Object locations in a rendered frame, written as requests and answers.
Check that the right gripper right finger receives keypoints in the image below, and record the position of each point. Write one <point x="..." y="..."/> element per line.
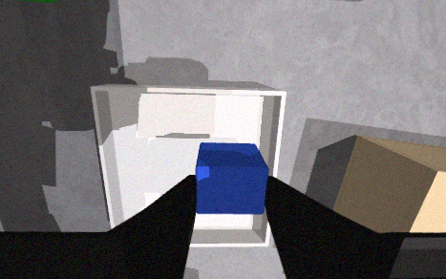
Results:
<point x="315" y="242"/>

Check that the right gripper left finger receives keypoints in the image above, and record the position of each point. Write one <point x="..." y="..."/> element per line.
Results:
<point x="168" y="223"/>

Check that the blue block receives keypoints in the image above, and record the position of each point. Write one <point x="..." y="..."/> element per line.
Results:
<point x="231" y="179"/>

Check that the white open-top tray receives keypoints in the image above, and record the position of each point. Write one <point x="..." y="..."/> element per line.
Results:
<point x="149" y="138"/>

